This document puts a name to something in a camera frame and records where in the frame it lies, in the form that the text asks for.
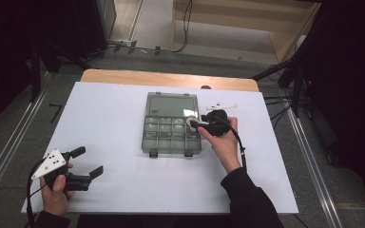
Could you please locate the person's right hand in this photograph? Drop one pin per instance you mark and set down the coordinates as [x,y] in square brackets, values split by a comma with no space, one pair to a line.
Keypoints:
[226,148]

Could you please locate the person's left hand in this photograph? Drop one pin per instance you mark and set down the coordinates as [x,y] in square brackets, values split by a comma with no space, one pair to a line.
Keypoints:
[53,201]

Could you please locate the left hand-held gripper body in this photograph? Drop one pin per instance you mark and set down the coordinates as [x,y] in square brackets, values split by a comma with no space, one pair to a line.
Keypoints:
[52,163]

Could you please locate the white table cover board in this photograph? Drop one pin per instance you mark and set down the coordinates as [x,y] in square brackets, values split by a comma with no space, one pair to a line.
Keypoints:
[107,126]

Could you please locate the black cabinet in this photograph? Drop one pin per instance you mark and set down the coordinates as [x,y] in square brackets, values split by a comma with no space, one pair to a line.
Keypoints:
[92,25]

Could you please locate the aluminium floor rail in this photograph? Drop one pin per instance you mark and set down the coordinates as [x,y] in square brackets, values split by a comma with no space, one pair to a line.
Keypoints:
[316,177]
[9,152]

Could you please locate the black metal stand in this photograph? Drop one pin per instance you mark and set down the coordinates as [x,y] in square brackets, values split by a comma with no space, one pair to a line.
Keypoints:
[297,82]
[36,69]

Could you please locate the translucent grey compartment box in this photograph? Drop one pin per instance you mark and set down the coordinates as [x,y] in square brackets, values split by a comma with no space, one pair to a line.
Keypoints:
[168,136]

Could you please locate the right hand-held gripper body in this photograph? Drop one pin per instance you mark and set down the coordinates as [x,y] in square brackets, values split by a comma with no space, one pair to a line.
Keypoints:
[217,125]

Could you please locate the wooden shelf unit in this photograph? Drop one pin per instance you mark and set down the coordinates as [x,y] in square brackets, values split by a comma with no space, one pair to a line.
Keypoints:
[234,19]

